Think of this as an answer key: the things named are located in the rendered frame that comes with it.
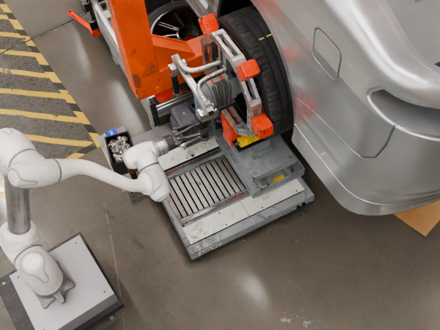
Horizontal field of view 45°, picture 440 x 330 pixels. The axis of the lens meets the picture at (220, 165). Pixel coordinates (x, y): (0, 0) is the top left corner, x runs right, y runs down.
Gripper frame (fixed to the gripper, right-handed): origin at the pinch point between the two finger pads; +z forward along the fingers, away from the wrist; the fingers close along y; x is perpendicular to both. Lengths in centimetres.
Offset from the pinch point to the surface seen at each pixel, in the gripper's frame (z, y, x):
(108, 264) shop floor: -70, 1, -83
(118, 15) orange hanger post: -14, -60, 32
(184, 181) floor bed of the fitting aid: -8, -26, -77
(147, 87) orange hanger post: -9, -59, -22
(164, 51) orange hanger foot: 6, -62, -4
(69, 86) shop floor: -47, -148, -83
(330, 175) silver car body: 36, 55, 4
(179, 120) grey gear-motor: 1, -44, -43
